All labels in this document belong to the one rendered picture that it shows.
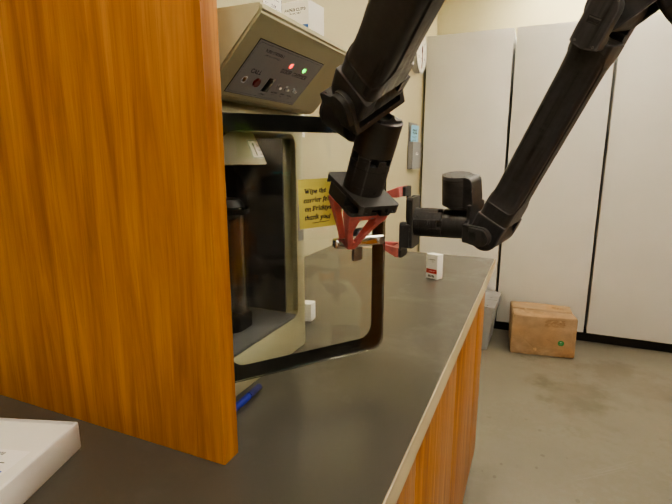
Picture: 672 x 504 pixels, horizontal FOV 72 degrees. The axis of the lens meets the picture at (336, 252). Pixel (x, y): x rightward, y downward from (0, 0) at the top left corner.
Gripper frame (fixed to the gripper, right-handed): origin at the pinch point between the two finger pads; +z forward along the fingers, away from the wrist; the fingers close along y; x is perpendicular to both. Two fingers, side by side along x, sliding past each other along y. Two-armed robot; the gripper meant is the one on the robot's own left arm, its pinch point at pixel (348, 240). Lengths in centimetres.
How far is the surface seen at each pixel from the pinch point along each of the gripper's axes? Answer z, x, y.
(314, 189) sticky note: -5.0, -3.5, -7.2
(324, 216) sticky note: -1.1, -1.8, -5.3
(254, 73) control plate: -19.7, -12.6, -14.3
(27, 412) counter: 33, -46, -8
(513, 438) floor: 139, 137, -11
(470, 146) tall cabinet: 67, 226, -183
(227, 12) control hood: -27.1, -17.6, -12.6
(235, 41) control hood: -24.4, -17.0, -10.4
